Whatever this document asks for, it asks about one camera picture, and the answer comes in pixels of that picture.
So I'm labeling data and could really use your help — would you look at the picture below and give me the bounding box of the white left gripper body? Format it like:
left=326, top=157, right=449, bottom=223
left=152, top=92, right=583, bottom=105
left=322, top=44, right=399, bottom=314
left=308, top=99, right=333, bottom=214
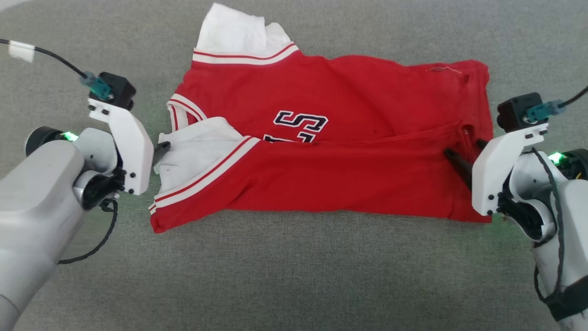
left=82, top=97, right=154, bottom=210

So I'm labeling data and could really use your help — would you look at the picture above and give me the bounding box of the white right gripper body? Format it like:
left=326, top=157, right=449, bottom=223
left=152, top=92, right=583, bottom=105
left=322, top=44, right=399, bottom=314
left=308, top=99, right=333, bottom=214
left=472, top=122, right=549, bottom=240

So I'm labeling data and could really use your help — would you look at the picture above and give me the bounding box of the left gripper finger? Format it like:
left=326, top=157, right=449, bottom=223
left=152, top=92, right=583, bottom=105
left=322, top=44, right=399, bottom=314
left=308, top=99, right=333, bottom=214
left=154, top=142, right=171, bottom=168

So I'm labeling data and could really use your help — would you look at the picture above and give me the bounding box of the red and white shirt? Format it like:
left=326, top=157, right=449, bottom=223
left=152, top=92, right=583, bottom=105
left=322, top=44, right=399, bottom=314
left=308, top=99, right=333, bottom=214
left=148, top=2, right=494, bottom=235

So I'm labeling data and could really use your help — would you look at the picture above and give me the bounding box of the right camera cable teal plug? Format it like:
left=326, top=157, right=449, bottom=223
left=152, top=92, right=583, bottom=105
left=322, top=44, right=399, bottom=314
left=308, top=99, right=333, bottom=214
left=526, top=85, right=588, bottom=123

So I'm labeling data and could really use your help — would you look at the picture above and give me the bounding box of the camera cable teal plug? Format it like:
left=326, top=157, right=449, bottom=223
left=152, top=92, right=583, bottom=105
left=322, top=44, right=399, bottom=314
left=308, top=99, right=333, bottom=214
left=526, top=85, right=588, bottom=123
left=0, top=39, right=113, bottom=100

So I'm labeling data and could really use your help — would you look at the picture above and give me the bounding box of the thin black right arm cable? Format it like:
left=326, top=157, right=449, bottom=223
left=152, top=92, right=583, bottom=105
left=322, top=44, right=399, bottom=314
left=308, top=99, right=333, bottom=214
left=532, top=147, right=566, bottom=304

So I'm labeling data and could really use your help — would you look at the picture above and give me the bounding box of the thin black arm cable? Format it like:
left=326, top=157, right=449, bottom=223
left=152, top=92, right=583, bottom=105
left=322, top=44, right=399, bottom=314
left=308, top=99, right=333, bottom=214
left=532, top=147, right=566, bottom=304
left=57, top=200, right=119, bottom=265

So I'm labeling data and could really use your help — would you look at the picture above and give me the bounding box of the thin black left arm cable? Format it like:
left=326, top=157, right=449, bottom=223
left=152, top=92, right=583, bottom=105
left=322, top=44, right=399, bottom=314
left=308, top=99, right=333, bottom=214
left=57, top=200, right=119, bottom=265

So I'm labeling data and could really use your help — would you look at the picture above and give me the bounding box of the left camera cable teal plug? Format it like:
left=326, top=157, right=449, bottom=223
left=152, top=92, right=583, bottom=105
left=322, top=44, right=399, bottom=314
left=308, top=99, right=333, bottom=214
left=0, top=39, right=113, bottom=100

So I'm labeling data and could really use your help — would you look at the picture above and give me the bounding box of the white tape cable label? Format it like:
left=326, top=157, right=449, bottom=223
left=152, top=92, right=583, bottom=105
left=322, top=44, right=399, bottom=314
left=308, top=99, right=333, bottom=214
left=8, top=40, right=35, bottom=63

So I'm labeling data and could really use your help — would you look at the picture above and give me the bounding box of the black velcro cable strap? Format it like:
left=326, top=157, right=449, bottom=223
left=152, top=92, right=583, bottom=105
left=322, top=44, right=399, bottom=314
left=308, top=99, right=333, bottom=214
left=544, top=281, right=588, bottom=322

